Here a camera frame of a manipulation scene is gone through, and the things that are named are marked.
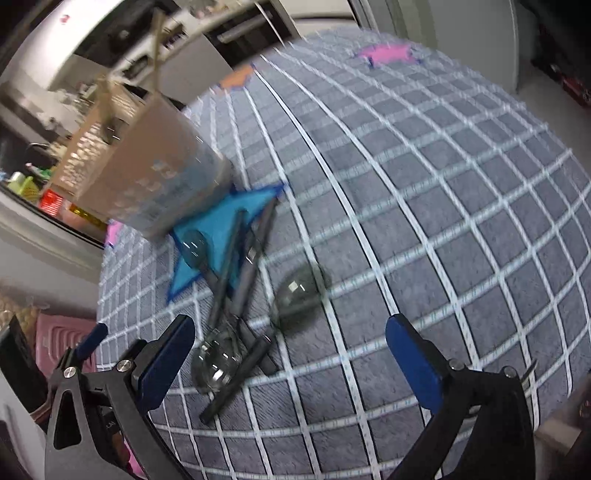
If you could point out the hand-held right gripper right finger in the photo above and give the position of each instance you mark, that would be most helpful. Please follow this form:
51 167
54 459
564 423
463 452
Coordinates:
415 364

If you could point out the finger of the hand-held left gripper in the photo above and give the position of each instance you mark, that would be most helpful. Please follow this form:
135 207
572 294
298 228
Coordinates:
94 339

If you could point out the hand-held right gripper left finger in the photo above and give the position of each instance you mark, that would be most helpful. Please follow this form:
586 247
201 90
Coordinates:
166 364

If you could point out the beige plastic utensil holder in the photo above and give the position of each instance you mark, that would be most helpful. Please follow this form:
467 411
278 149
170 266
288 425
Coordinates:
152 166

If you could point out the stack of pink plastic stools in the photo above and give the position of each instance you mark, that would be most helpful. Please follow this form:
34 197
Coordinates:
60 337

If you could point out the clear bag of yellow contents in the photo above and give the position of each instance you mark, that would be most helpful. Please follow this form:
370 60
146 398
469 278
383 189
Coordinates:
16 311

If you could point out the yellow cooking oil bottle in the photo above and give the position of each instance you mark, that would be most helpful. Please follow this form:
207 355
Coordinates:
87 217

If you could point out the red plastic basket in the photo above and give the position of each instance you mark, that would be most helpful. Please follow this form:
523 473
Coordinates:
52 203

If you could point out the grey checked star tablecloth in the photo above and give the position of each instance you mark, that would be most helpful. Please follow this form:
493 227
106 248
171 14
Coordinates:
415 207

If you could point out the beige flower-cutout basket trolley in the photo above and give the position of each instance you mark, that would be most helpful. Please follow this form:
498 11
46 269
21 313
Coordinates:
81 157

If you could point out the white upper kitchen cabinets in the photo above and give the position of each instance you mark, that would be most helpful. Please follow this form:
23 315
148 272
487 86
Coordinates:
92 27

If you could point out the red paper decoration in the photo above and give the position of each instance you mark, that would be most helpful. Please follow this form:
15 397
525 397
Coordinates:
65 19

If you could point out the built-in black oven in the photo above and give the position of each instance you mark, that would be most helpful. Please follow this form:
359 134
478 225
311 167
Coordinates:
244 32

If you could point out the grey sliding door frame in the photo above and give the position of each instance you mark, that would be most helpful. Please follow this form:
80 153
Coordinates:
41 230

